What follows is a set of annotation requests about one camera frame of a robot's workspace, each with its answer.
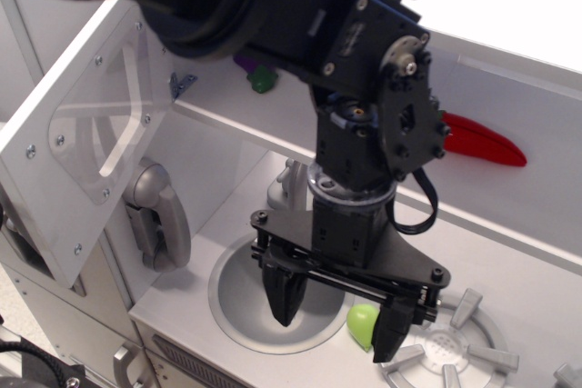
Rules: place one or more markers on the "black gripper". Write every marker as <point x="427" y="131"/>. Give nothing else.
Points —
<point x="357" y="247"/>

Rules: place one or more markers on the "white microwave door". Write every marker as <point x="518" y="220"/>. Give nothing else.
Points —
<point x="70" y="149"/>

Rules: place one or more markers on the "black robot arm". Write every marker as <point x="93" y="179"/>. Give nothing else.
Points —
<point x="367" y="67"/>

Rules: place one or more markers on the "green toy pear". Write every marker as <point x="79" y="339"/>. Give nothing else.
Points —
<point x="361" y="321"/>

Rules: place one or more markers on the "grey toy faucet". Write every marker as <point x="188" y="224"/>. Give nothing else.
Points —
<point x="289" y="190"/>

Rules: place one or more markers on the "grey toy stove burner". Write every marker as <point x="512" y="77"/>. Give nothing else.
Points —
<point x="463" y="347"/>

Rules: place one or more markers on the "grey toy telephone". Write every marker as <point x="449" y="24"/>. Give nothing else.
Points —
<point x="158" y="218"/>

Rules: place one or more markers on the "red toy chili pepper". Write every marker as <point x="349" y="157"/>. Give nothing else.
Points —
<point x="470" y="138"/>

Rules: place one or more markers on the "purple green toy eggplant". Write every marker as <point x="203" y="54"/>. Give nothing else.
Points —
<point x="262" y="77"/>

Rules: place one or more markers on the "white toy kitchen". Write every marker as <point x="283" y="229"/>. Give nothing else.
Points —
<point x="511" y="233"/>

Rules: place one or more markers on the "grey oven door handle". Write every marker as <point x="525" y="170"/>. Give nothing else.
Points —
<point x="122" y="360"/>

